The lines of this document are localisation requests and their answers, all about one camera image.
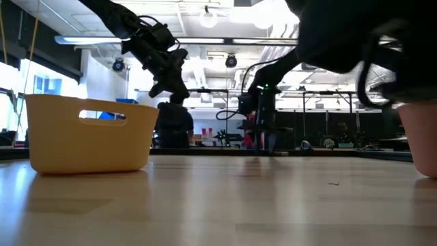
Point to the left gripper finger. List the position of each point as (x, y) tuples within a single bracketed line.
[(181, 92), (156, 90)]

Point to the yellow plastic bin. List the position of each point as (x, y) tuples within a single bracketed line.
[(85, 143)]

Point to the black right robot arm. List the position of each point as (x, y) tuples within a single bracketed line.
[(358, 37)]

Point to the blue storage tub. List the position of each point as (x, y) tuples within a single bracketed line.
[(127, 100)]

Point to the black ceiling spotlight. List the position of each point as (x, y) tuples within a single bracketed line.
[(118, 65), (231, 61)]

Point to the red and blue shelf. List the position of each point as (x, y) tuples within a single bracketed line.
[(109, 116)]

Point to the long ceiling light bar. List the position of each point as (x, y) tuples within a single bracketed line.
[(102, 40)]

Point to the orange plastic bin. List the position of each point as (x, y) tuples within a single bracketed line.
[(421, 136)]

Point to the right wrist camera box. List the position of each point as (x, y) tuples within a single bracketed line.
[(247, 104)]

